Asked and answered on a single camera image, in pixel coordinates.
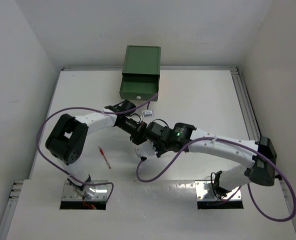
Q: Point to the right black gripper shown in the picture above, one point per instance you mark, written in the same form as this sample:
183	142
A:
159	152

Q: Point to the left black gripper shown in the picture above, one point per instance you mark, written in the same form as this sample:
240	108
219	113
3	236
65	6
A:
135	135

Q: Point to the red gel pen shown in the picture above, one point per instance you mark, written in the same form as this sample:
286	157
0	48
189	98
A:
104	157

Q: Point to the green top drawer tray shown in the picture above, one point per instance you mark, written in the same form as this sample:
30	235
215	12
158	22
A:
139	86

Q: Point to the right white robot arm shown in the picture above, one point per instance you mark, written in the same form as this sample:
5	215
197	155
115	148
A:
254	158

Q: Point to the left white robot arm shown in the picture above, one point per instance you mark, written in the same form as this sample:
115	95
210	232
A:
67	139

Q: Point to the green top drawer unit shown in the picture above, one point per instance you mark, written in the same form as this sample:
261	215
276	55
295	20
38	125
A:
142	60

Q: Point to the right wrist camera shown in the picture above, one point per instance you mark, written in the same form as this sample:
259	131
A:
145	150

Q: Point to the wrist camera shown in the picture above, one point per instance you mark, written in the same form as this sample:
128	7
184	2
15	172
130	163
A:
145	150
147	113

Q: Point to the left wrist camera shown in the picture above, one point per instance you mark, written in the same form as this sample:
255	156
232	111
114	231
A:
147	113

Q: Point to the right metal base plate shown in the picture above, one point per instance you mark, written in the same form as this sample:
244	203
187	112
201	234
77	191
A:
204	193

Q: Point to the metal base plate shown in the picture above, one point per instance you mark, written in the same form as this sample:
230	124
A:
204	193
89	193

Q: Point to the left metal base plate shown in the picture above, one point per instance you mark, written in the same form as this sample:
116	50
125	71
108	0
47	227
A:
89	193

